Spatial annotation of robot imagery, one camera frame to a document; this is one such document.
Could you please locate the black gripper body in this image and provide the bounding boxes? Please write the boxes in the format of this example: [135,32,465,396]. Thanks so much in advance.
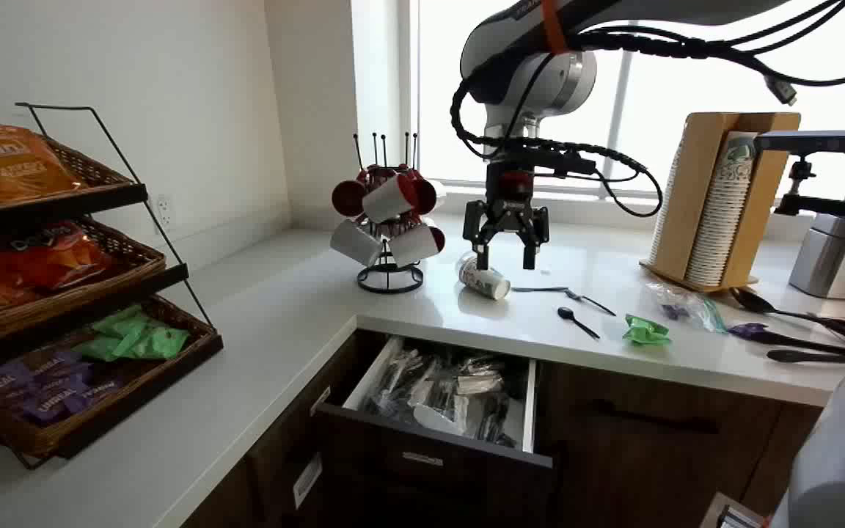
[461,159,550,245]

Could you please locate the silver fork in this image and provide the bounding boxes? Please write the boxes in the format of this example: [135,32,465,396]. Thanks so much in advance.
[511,280,619,318]

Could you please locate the white paper cup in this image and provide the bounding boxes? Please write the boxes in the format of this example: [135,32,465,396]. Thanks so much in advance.
[453,254,513,301]

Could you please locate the white mug red inside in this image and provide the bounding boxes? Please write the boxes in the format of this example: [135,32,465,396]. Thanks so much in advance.
[380,219,447,269]
[361,170,440,225]

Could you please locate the small black spoon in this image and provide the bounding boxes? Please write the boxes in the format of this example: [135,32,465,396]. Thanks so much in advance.
[555,305,603,343]

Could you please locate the bright window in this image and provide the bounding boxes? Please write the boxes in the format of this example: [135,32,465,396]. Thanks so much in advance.
[345,0,845,213]

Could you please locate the pile of cutlery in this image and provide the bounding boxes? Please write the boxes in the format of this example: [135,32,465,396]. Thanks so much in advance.
[357,345,527,452]

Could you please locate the wooden paper towel holder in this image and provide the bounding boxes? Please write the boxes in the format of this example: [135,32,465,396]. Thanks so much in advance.
[640,109,802,295]

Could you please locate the clear plastic bag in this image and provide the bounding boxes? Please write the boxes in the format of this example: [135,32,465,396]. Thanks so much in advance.
[651,283,728,333]

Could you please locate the white paper towel roll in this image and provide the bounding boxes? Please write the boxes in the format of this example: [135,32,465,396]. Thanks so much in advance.
[684,129,758,289]

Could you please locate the black serving spoon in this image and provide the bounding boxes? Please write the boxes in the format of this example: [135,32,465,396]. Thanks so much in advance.
[728,283,845,340]
[766,345,845,365]

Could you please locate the purple headed black utensil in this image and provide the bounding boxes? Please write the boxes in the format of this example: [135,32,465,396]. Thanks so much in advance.
[725,318,845,357]

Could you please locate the grey kitchen appliance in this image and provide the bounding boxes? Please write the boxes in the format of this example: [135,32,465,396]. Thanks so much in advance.
[785,144,845,305]

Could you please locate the large wicker basket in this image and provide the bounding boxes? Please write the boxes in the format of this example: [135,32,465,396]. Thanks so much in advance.
[0,289,226,468]

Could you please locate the medium wicker basket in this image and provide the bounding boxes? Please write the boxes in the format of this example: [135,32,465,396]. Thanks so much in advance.
[0,216,191,354]

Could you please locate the green snack packets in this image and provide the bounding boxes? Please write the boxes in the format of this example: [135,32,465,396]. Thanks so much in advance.
[73,301,192,364]

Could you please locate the small wicker basket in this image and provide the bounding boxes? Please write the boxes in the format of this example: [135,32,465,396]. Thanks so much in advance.
[0,134,150,232]

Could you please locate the red snack bags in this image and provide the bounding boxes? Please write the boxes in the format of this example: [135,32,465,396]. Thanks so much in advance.
[0,219,116,318]

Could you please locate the purple snack packets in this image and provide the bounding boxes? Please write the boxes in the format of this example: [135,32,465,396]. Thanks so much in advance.
[0,349,122,424]

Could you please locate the orange chips bag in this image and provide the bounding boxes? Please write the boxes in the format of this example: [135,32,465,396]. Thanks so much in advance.
[0,115,82,203]

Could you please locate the black wire mug rack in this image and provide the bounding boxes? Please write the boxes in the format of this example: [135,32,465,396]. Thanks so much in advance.
[349,129,428,295]

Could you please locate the orange cable strap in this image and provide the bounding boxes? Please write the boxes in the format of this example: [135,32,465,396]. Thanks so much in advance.
[535,0,569,56]

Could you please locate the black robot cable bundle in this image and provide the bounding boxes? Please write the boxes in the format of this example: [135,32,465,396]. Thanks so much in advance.
[447,0,845,219]

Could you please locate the black camera on stand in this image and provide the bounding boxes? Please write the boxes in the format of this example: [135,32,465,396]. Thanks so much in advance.
[753,125,845,222]

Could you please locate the black wire snack rack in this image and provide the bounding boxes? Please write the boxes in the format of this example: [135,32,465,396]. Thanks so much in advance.
[0,100,226,471]

